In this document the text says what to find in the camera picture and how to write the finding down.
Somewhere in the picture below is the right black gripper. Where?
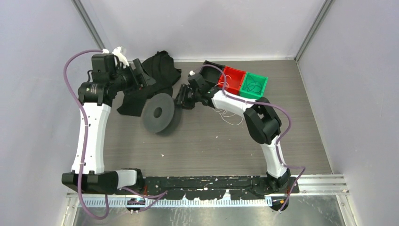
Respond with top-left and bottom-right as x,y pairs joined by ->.
172,84 -> 201,110

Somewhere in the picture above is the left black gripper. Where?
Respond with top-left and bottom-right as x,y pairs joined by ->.
111,59 -> 155,96

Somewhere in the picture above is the grey plastic cable spool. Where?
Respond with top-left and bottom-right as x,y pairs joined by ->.
142,93 -> 183,136

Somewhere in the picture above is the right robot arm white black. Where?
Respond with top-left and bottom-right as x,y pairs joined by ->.
175,74 -> 291,194

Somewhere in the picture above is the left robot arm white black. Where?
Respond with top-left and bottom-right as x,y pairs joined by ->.
62,54 -> 155,195

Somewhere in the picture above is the black plastic bin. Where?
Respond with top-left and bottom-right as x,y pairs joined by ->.
199,60 -> 225,87

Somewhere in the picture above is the black cloth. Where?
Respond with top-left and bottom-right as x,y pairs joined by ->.
117,50 -> 182,118

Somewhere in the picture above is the red plastic bin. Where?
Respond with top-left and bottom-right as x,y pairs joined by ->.
223,66 -> 247,96

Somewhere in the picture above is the green plastic bin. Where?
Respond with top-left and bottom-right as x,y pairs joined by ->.
239,72 -> 269,100

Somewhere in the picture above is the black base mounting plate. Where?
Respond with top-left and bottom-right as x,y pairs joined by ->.
115,174 -> 300,202

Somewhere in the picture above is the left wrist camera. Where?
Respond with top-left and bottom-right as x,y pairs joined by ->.
91,46 -> 130,80

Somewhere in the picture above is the black cable in green bin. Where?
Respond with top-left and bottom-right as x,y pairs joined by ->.
243,77 -> 263,94

